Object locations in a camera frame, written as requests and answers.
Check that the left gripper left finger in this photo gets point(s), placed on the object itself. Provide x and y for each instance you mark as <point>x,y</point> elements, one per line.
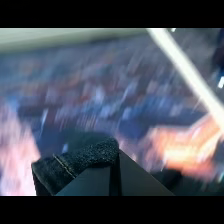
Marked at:
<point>96,183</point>

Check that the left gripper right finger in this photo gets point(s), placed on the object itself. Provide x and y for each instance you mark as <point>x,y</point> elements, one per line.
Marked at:
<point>136,180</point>

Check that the black garment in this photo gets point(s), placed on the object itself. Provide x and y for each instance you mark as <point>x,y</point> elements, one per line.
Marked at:
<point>73,158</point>

